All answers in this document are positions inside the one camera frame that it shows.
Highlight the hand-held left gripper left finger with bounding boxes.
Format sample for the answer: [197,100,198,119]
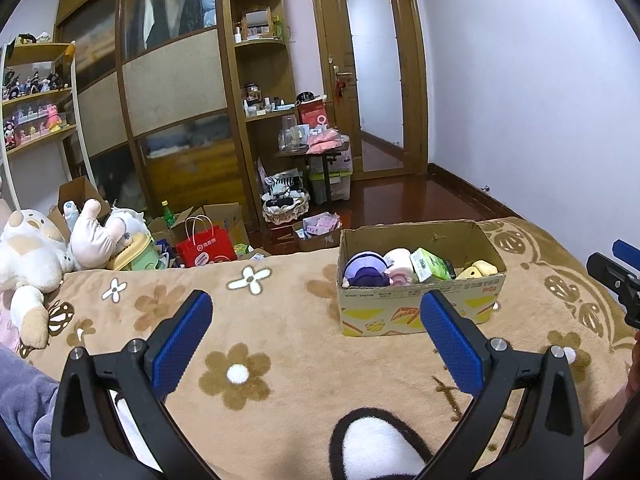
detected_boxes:
[50,290,215,480]

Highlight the small dark side table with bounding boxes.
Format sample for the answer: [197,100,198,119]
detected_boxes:
[274,141,351,206]

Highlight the white long-eared plush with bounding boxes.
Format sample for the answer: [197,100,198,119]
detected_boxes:
[62,199,126,271]

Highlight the clear plastic jar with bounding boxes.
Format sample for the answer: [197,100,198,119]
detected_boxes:
[280,115,301,152]

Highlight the wooden wardrobe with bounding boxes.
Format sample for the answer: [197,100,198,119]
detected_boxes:
[54,0,251,221]

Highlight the toy display shelf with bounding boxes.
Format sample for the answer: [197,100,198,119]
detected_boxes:
[0,37,96,201]

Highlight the wooden corner shelf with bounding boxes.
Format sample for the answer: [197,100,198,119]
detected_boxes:
[220,0,301,226]

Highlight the yellow dog plush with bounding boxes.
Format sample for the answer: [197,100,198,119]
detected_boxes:
[455,259,498,281]

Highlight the purple plush toy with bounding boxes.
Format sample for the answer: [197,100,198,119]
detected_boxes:
[342,252,391,288]

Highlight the green and yellow toy pot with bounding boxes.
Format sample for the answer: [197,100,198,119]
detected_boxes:
[106,234,163,272]

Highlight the clear plastic storage bin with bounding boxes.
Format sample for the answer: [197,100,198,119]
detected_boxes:
[307,152,353,206]

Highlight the pink toy figure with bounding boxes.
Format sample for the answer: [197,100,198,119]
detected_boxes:
[44,104,66,133]

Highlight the red box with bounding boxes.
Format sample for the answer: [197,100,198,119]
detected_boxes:
[298,100,331,130]

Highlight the wicker basket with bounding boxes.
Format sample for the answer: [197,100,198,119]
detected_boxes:
[261,170,311,225]

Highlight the person's right forearm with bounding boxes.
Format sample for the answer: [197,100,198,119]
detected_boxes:
[582,385,633,476]

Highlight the person's lavender pants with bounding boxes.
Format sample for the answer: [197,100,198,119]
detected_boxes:
[0,347,63,478]

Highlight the large white bear plush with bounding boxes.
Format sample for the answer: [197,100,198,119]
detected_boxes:
[0,208,76,351]

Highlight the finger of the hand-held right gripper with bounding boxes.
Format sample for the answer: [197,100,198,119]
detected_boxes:
[613,238,640,264]
[586,252,640,289]

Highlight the beige flower printed blanket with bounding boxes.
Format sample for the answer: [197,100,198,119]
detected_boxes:
[0,217,640,480]

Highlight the pink swirl roll plush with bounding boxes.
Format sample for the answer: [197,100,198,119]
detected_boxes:
[384,248,418,287]

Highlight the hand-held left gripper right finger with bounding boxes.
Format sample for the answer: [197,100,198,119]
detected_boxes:
[420,290,586,480]

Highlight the row of cosmetic jars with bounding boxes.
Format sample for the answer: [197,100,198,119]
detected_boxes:
[242,82,296,118]

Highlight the green carton plush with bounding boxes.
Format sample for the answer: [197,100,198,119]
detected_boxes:
[410,247,457,283]

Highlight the pink cloth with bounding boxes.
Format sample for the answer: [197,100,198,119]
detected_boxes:
[304,127,343,155]

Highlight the low cardboard tray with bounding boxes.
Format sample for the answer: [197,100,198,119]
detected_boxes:
[292,212,343,253]

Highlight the white fluffy plush doll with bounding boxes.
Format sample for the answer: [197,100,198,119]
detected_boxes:
[107,206,151,246]

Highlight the open brown cardboard box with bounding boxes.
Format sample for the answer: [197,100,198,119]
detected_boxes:
[57,176,111,221]
[202,202,251,248]

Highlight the red paper bag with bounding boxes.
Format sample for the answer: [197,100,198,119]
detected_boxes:
[175,215,238,268]

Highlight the wooden door with glass panel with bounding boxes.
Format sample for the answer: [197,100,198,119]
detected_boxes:
[306,0,431,178]

